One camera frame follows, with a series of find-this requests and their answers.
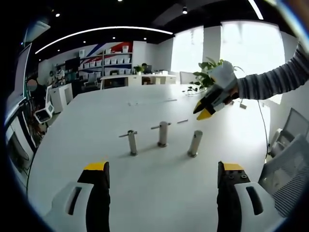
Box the white boxy device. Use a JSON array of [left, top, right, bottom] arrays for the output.
[[34, 105, 54, 124]]

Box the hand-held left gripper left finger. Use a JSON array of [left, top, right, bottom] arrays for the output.
[[44, 160, 111, 232]]

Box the green potted plant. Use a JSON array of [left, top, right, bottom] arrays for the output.
[[187, 57, 245, 93]]

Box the white cabinet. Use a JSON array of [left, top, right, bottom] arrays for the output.
[[45, 83, 74, 115]]

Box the grey mesh office chair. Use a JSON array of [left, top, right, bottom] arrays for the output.
[[257, 107, 309, 218]]

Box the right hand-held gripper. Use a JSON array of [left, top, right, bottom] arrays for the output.
[[193, 61, 239, 121]]

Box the shelf with white boxes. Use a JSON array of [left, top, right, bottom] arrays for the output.
[[77, 45, 134, 78]]

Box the thin dark cable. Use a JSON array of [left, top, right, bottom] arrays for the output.
[[256, 98, 270, 159]]

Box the person's right forearm striped sleeve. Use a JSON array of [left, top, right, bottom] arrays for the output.
[[237, 42, 309, 101]]

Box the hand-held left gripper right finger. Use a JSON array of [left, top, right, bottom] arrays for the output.
[[216, 160, 279, 232]]

